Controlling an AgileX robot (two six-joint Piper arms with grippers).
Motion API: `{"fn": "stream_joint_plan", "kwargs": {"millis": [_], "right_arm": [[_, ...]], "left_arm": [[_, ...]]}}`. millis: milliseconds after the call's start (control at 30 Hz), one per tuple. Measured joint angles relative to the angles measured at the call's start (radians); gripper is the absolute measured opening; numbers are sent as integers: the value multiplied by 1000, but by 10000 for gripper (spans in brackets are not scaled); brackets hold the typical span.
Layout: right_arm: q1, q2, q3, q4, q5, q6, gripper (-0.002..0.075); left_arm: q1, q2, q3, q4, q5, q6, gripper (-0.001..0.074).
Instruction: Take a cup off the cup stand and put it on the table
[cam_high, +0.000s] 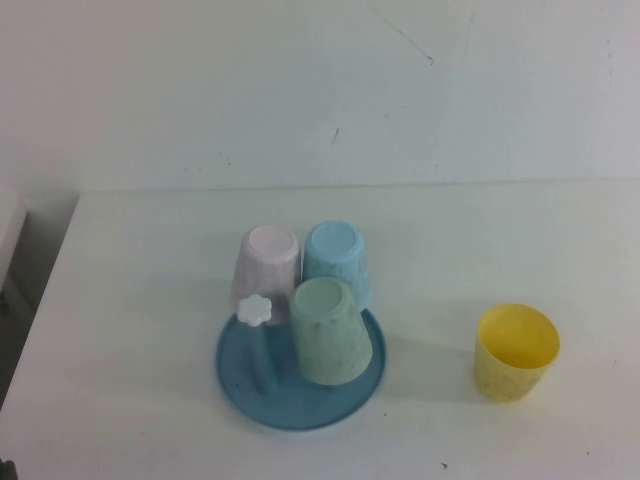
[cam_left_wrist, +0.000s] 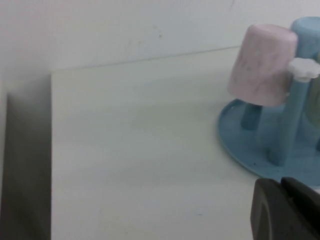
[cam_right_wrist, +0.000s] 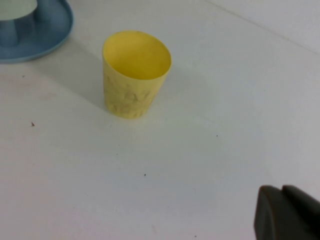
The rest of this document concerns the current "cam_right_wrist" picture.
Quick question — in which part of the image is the yellow plastic cup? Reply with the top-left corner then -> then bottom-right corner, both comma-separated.
102,29 -> 173,120

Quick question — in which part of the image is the pale green plastic cup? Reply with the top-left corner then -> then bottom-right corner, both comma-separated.
0,0 -> 38,20

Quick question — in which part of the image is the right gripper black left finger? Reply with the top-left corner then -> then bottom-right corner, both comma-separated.
253,185 -> 320,240

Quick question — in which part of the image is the round blue cup stand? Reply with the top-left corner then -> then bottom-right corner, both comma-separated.
0,0 -> 75,63

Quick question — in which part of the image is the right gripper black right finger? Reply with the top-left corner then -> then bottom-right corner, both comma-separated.
282,184 -> 320,226

